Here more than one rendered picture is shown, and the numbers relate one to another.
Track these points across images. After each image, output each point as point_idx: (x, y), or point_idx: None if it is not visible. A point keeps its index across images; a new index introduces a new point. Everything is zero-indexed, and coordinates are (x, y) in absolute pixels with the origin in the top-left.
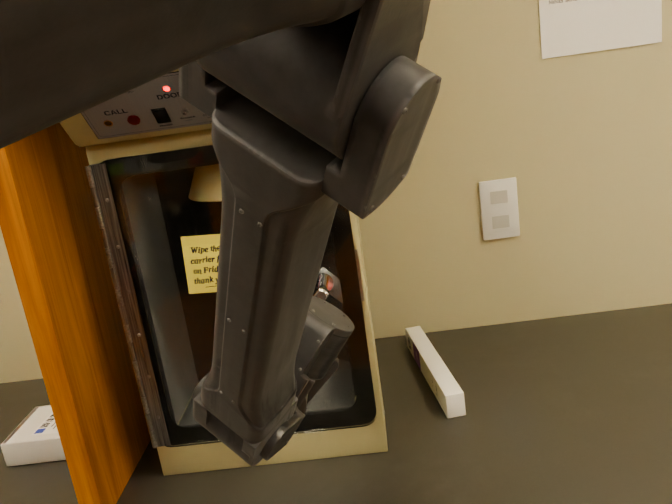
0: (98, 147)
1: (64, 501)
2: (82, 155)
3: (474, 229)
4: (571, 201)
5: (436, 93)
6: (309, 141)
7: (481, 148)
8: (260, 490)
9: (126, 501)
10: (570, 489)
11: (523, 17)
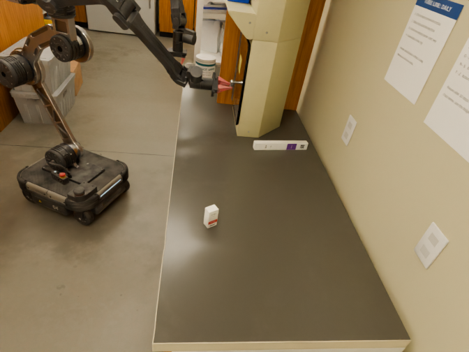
0: None
1: None
2: None
3: (343, 131)
4: (361, 149)
5: (118, 18)
6: (128, 19)
7: (357, 102)
8: (223, 119)
9: (223, 104)
10: (214, 158)
11: (389, 55)
